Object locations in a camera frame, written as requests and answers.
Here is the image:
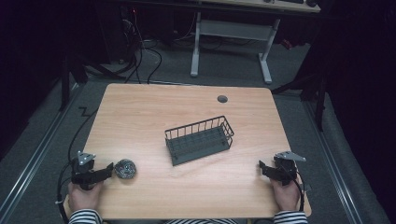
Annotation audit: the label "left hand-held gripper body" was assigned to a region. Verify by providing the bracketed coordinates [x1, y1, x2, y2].
[70, 150, 97, 191]

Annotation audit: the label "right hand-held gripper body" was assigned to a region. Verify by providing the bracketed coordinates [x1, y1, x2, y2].
[273, 150, 307, 187]

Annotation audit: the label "steel wool ball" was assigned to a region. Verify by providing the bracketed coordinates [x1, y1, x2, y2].
[114, 158, 137, 180]

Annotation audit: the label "person's left hand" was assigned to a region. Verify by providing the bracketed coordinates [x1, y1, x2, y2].
[67, 181, 105, 214]

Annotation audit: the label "person's right hand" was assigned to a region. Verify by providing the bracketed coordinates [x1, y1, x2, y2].
[270, 177, 302, 213]

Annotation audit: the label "person's striped torso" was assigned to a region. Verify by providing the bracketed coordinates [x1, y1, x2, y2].
[163, 217, 238, 224]

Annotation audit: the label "black metal stand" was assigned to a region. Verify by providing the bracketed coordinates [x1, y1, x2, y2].
[58, 54, 125, 112]
[271, 55, 329, 133]

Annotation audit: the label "white-framed wooden desk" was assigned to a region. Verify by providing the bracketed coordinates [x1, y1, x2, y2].
[190, 0, 322, 85]

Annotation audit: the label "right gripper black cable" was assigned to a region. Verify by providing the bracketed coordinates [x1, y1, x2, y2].
[279, 162, 306, 213]

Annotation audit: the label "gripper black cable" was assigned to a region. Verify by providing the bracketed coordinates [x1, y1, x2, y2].
[279, 162, 306, 213]
[56, 106, 99, 224]

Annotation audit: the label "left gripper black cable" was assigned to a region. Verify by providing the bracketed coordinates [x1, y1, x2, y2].
[56, 106, 99, 224]

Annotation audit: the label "metal floor rail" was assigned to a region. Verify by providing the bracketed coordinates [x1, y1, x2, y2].
[0, 83, 82, 218]
[303, 101, 365, 224]

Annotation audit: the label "dark wire basket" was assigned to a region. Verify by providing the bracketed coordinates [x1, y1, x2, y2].
[163, 115, 235, 167]

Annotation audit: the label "black floor cables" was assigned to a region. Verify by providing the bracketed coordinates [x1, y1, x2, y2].
[120, 18, 163, 85]

